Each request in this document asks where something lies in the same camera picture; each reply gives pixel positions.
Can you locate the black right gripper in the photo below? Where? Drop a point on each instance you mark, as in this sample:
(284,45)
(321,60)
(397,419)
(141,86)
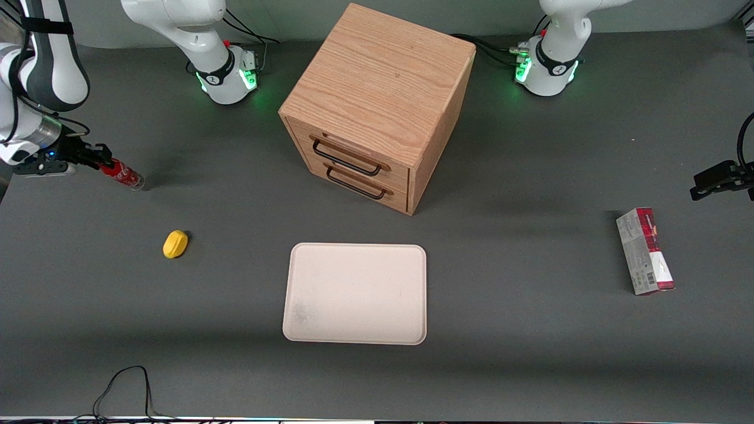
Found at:
(75,151)

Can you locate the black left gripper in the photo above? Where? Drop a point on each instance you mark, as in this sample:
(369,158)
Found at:
(728,175)

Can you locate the red coke bottle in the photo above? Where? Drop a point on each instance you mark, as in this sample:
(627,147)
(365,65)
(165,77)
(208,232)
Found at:
(122,174)

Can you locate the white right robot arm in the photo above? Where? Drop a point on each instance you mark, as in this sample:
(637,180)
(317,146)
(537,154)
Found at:
(53,65)

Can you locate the white rectangular tray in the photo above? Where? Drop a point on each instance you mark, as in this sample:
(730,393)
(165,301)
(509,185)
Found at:
(365,294)

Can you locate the red and grey carton box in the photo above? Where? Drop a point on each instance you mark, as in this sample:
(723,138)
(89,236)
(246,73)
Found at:
(645,253)

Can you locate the small yellow oval toy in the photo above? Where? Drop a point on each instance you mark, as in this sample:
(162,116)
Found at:
(175,244)

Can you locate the wooden drawer cabinet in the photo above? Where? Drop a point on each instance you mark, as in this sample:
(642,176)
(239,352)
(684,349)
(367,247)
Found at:
(383,76)

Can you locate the wooden drawer front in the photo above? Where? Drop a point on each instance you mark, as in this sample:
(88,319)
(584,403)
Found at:
(397,198)
(397,174)

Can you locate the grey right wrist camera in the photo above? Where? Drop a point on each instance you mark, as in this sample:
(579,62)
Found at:
(44,169)

